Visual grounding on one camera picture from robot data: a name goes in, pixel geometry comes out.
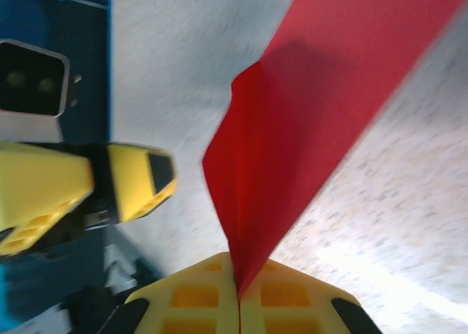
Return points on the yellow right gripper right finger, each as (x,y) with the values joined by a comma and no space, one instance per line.
(292,304)

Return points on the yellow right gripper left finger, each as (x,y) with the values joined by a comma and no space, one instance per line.
(190,301)

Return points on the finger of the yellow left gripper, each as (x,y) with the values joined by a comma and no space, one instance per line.
(36,188)
(135,180)

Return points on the red paper sheet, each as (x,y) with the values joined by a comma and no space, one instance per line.
(292,129)

